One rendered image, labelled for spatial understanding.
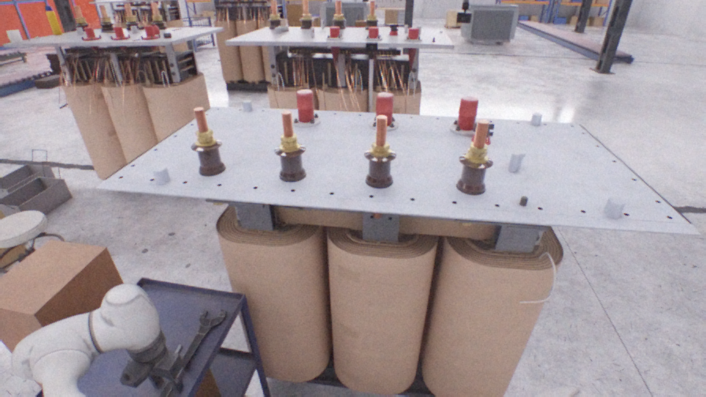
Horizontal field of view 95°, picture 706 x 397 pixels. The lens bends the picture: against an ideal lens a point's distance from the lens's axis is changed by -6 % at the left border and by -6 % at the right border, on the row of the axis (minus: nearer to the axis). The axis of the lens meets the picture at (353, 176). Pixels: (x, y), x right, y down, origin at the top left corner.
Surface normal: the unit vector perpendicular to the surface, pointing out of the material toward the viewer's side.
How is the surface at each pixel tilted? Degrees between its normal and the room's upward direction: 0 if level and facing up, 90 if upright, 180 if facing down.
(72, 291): 90
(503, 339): 90
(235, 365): 0
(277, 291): 90
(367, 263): 90
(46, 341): 7
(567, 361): 0
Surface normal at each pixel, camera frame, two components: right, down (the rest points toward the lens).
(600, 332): 0.00, -0.87
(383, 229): -0.14, 0.49
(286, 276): 0.11, 0.49
